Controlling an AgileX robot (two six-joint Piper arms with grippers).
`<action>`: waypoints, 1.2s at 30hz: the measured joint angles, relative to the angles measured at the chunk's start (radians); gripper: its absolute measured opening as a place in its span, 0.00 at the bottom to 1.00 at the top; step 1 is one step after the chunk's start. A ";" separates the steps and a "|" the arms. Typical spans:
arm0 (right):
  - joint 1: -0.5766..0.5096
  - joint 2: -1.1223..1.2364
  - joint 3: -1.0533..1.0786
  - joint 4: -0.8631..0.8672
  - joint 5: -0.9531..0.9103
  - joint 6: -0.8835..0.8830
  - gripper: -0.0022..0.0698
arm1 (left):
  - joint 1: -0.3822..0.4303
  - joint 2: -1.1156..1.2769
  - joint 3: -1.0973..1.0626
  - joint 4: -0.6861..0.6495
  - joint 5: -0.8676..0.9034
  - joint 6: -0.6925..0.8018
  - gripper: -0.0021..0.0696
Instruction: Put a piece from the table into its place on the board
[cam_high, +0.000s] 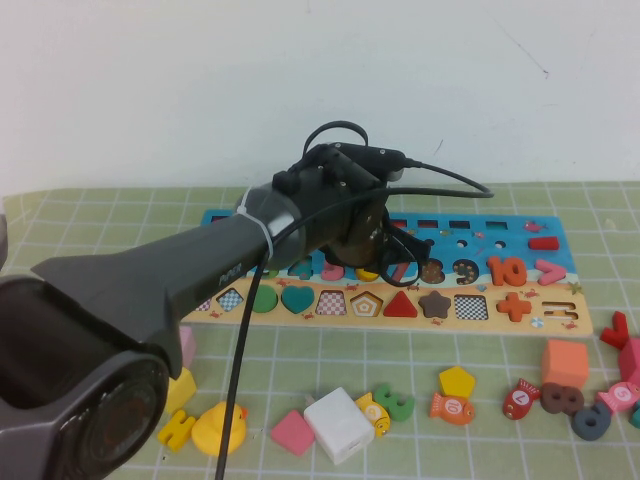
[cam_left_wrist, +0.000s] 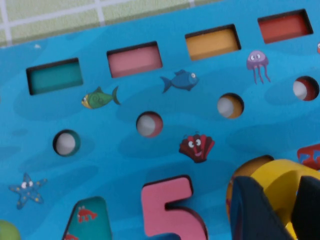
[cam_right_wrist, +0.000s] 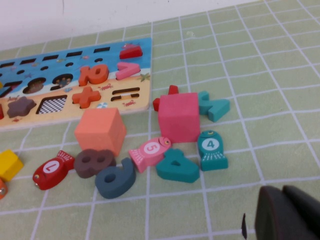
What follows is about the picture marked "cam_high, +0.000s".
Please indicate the red minus sign piece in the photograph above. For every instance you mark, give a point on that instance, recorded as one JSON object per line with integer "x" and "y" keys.
{"x": 542, "y": 243}

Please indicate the yellow rubber duck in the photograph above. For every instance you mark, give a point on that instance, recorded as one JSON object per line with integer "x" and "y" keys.
{"x": 210, "y": 430}

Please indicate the white charger block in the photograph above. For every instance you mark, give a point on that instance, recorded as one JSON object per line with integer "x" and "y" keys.
{"x": 340, "y": 425}

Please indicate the yellow letter piece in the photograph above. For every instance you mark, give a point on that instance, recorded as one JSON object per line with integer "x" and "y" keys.
{"x": 176, "y": 431}

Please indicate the teal number four piece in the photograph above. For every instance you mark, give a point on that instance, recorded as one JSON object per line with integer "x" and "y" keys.
{"x": 636, "y": 416}

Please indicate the yellow cube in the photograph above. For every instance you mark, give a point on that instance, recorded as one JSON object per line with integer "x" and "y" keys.
{"x": 182, "y": 392}

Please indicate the brown star piece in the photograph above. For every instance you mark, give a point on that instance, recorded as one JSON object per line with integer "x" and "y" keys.
{"x": 435, "y": 305}

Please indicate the teal heart piece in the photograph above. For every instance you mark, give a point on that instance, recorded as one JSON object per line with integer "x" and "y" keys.
{"x": 298, "y": 299}

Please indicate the green grid tablecloth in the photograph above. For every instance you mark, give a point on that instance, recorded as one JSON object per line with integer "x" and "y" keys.
{"x": 480, "y": 350}

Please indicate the orange fish number ten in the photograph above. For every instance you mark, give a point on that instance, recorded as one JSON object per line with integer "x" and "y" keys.
{"x": 452, "y": 409}

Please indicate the green circle piece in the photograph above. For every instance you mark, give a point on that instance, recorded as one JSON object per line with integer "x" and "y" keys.
{"x": 265, "y": 300}

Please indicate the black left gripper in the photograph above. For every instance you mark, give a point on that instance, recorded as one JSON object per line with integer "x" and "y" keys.
{"x": 350, "y": 230}

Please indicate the brown number eight piece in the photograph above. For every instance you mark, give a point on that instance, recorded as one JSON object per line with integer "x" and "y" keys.
{"x": 564, "y": 411}

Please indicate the orange number ten piece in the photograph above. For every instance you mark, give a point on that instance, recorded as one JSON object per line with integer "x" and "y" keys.
{"x": 496, "y": 272}

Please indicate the green number three piece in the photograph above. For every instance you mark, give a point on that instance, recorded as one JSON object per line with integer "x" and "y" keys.
{"x": 402, "y": 411}

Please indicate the red less-than sign piece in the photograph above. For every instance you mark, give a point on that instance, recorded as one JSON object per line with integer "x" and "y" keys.
{"x": 612, "y": 337}

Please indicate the pink diamond piece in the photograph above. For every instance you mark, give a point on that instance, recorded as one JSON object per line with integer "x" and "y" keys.
{"x": 294, "y": 434}

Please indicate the dark blue number nine piece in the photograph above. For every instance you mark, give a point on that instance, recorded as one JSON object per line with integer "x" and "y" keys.
{"x": 603, "y": 414}

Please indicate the orange cube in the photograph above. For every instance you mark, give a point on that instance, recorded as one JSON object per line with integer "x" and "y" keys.
{"x": 565, "y": 362}

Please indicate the yellow pentagon piece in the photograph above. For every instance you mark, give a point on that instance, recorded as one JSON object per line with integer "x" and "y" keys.
{"x": 457, "y": 382}

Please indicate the yellow fish number nine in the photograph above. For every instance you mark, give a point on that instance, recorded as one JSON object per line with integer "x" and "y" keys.
{"x": 374, "y": 411}

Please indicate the red triangle piece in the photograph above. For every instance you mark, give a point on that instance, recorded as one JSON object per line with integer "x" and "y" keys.
{"x": 401, "y": 309}

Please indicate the light pink cube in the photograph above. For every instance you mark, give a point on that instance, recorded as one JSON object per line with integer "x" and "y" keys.
{"x": 188, "y": 347}

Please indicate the pink greater-than sign piece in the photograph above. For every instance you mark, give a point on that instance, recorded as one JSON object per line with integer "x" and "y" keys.
{"x": 557, "y": 273}

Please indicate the red fish number seven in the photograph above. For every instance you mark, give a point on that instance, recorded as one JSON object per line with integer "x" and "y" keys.
{"x": 520, "y": 399}

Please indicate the pink fish number five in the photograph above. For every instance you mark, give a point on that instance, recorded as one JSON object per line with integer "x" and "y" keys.
{"x": 622, "y": 395}

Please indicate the pink number five piece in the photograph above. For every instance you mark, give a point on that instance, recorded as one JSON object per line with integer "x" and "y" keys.
{"x": 334, "y": 274}

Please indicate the orange plus sign piece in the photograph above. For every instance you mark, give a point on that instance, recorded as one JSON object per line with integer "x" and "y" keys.
{"x": 514, "y": 307}

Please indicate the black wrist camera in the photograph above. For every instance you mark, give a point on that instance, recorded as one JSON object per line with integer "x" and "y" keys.
{"x": 365, "y": 160}

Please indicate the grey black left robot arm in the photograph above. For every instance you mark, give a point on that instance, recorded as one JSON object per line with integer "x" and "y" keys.
{"x": 125, "y": 300}

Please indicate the blue wooden puzzle board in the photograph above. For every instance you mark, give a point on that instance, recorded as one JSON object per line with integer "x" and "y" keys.
{"x": 520, "y": 235}

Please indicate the deep pink cube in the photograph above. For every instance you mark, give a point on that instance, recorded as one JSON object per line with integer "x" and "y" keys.
{"x": 632, "y": 360}

